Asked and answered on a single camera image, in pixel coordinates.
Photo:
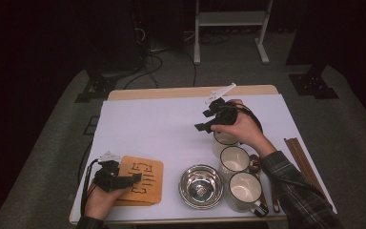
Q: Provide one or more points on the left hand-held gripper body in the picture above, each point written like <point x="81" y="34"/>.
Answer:
<point x="106" y="178"/>

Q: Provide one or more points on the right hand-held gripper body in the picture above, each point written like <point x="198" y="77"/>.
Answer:
<point x="224" y="114"/>

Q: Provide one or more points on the white cup black rim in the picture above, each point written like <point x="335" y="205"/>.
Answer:
<point x="224" y="140"/>
<point x="234" y="159"/>
<point x="244" y="189"/>

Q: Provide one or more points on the shiny steel bowl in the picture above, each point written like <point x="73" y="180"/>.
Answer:
<point x="200" y="187"/>

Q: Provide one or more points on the row of brown chopsticks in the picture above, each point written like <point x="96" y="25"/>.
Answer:
<point x="305" y="165"/>

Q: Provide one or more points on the person's left hand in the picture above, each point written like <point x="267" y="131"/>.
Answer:
<point x="100" y="203"/>

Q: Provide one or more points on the person's right hand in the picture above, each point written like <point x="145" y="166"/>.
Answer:
<point x="246" y="132"/>

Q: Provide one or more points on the white table sheet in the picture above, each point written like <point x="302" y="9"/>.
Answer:
<point x="158" y="127"/>

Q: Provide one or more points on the dark floor plate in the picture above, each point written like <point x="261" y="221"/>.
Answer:
<point x="91" y="125"/>

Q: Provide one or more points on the brown wooden spoon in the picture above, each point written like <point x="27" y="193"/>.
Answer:
<point x="254" y="162"/>
<point x="275" y="202"/>

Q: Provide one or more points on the black stand base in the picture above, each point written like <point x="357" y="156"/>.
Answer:
<point x="313" y="86"/>
<point x="97" y="89"/>

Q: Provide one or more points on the white metal stand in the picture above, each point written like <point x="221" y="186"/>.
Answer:
<point x="230" y="18"/>

